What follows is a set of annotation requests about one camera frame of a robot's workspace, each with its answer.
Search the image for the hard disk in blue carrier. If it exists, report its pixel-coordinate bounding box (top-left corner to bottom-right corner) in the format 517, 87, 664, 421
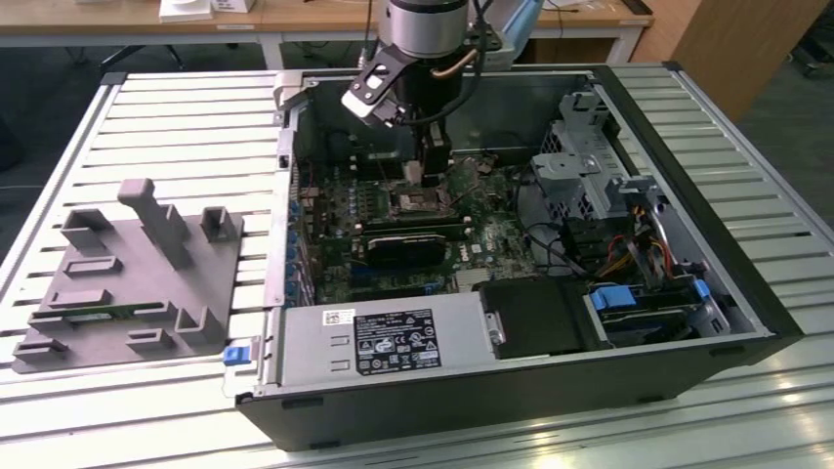
583, 284, 699, 344

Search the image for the black chair base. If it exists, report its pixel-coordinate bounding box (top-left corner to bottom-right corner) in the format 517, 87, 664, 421
64, 43, 189, 70

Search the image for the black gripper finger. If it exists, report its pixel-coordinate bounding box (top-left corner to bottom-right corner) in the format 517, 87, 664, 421
419, 121, 455, 190

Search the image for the orange and yellow wire bundle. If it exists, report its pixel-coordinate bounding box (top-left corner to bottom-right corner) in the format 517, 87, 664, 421
603, 233, 673, 276

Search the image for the black RAM slot bank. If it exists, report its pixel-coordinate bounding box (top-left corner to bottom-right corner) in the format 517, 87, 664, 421
355, 149, 421, 180
361, 217, 463, 238

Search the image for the thin cable with grey plug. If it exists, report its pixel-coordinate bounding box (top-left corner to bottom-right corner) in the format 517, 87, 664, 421
356, 0, 380, 68

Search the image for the thin metal locking lever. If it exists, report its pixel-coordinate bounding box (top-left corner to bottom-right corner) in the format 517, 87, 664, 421
453, 170, 488, 206

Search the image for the green RAM stick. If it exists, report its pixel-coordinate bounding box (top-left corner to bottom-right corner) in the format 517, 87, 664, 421
61, 304, 165, 324

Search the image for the silver metal drive cage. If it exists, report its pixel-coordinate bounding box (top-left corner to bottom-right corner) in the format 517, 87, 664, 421
528, 77, 673, 222

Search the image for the black plastic shroud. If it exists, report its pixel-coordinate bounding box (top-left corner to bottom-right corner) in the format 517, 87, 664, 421
477, 277, 612, 362

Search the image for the black looped wire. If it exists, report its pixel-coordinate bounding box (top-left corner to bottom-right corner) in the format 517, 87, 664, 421
519, 220, 591, 277

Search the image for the grey plastic parts rack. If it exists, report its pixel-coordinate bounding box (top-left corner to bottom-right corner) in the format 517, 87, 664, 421
10, 178, 248, 376

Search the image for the black graphics card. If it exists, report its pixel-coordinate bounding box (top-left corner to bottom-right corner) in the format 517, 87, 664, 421
361, 234, 449, 268

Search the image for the CPU socket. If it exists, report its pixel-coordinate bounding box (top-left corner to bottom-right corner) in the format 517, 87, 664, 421
387, 183, 456, 217

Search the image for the small white wrist camera mount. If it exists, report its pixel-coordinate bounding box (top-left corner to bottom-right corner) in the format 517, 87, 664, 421
479, 28, 524, 65

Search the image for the black open PC case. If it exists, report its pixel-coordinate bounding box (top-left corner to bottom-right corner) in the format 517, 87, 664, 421
232, 61, 806, 451

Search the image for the black wheeled chair foot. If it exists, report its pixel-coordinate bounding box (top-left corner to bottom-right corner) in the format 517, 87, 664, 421
790, 27, 834, 80

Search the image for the white cardboard box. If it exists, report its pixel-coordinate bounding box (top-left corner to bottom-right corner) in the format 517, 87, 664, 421
157, 0, 216, 24

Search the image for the wooden cabinet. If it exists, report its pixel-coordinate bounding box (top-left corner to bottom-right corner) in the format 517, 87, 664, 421
629, 0, 834, 124

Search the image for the metal socket cover frame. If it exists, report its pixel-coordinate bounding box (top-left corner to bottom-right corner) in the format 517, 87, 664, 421
448, 155, 484, 206

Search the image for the green motherboard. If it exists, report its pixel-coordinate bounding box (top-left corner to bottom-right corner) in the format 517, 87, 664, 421
289, 155, 568, 304

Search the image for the grey power supply with label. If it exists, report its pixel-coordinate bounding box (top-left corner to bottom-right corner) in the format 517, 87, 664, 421
276, 292, 488, 388

